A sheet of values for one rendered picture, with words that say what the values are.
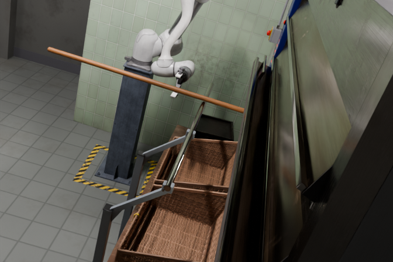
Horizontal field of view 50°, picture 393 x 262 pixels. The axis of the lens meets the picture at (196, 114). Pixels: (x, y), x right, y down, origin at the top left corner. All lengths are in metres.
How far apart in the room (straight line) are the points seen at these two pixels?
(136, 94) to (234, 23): 1.02
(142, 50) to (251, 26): 0.97
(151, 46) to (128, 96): 0.43
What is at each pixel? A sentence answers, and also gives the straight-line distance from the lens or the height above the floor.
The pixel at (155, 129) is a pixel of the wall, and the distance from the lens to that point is 4.05.
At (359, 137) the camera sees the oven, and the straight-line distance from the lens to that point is 0.81.
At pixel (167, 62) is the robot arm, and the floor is 1.21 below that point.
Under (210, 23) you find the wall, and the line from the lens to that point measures 3.60.
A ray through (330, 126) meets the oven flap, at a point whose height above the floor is 1.81.
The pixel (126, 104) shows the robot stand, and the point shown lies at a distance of 3.29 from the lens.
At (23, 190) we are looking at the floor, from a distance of 3.44.
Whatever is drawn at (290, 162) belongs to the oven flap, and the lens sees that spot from 1.38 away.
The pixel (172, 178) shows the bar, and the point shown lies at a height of 1.17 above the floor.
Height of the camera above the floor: 2.20
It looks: 26 degrees down
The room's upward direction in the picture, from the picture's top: 16 degrees clockwise
